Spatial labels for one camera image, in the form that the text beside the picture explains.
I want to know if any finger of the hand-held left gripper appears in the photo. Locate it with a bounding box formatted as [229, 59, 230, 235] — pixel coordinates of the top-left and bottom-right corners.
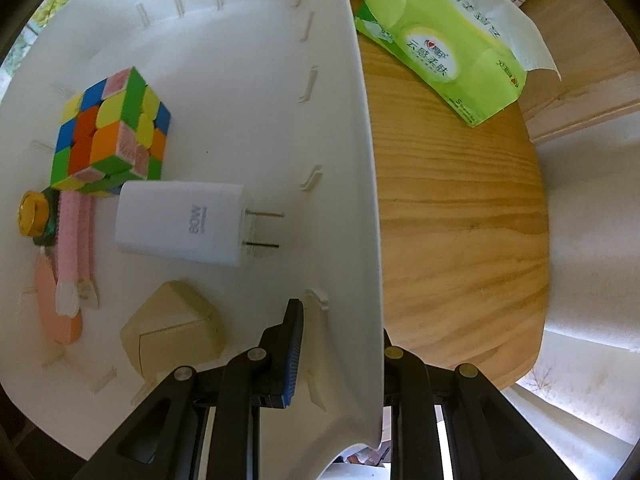
[75, 297, 306, 480]
[382, 327, 576, 480]

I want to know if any beige paper box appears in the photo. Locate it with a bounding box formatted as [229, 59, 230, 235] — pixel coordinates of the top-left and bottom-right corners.
[120, 280, 226, 378]

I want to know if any white power adapter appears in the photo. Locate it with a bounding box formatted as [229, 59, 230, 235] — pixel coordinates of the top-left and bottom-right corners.
[114, 180, 286, 268]

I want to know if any white plastic bin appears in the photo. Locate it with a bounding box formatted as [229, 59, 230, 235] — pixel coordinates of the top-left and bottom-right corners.
[0, 0, 386, 480]

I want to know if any colourful puzzle cube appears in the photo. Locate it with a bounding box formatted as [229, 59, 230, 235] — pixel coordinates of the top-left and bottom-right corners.
[50, 66, 173, 196]

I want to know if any green bottle with gold cap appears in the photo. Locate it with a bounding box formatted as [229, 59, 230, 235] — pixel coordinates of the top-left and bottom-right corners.
[19, 187, 61, 248]

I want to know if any white floral curtain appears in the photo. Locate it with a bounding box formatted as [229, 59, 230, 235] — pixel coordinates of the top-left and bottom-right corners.
[500, 105, 640, 451]

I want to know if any green tissue pack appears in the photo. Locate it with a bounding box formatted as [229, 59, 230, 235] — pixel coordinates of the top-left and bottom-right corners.
[354, 0, 561, 128]

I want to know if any wooden shelf unit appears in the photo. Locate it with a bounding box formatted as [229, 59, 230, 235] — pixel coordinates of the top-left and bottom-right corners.
[520, 0, 640, 146]

